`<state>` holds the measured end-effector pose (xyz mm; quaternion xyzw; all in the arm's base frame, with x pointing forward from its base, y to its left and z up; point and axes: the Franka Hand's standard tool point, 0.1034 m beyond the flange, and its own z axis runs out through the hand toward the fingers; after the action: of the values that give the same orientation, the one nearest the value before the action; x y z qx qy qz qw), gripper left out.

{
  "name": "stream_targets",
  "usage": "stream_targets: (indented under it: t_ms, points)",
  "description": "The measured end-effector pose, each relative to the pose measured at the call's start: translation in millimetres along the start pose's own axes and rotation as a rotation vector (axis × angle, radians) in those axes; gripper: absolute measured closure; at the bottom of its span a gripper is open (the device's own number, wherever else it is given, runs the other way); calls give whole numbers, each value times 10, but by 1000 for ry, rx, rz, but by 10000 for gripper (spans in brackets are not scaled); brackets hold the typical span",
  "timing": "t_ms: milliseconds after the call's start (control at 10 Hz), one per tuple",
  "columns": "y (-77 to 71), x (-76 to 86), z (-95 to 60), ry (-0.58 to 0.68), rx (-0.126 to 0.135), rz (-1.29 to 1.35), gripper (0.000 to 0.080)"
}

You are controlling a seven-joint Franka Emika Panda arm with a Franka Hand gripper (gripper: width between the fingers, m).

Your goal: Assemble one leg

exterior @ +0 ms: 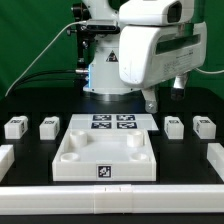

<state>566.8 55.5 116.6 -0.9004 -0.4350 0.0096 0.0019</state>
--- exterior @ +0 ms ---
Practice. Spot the white side block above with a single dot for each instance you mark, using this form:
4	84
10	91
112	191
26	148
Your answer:
215	155
6	159

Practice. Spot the left white side block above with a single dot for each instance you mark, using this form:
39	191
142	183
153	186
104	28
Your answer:
6	159

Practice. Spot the grey camera on mount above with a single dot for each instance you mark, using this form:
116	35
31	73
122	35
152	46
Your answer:
101	26

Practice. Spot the white square tabletop tray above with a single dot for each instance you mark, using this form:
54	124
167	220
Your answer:
105	155

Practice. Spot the white marker base plate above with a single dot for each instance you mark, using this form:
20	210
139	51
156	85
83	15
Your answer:
113	121

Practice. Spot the right white side block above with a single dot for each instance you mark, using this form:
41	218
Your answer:
215	155

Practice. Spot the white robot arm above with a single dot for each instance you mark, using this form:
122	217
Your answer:
104	79

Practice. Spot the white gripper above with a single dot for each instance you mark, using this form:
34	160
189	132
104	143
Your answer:
151	55

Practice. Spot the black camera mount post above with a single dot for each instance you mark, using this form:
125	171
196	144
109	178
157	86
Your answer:
81	13

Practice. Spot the white front wall bar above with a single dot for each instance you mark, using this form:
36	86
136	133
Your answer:
99	199

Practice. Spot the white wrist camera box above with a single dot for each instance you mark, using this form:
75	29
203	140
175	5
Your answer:
156	12

